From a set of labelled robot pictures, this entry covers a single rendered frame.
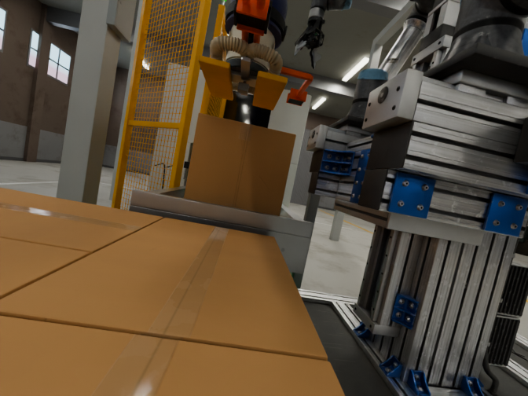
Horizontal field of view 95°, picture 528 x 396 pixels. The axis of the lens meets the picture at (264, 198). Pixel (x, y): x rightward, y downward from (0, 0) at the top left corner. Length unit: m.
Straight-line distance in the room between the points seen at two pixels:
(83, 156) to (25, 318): 1.57
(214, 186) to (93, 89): 1.16
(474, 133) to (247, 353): 0.56
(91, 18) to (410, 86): 1.86
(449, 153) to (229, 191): 0.73
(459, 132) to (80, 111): 1.87
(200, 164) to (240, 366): 0.81
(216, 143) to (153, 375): 0.84
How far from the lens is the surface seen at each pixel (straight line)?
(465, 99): 0.63
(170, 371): 0.30
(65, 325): 0.36
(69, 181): 1.96
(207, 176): 1.00
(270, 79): 0.87
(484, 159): 0.65
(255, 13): 0.81
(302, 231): 0.97
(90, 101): 1.93
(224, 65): 0.88
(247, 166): 1.00
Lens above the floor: 0.74
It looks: 4 degrees down
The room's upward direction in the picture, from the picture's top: 11 degrees clockwise
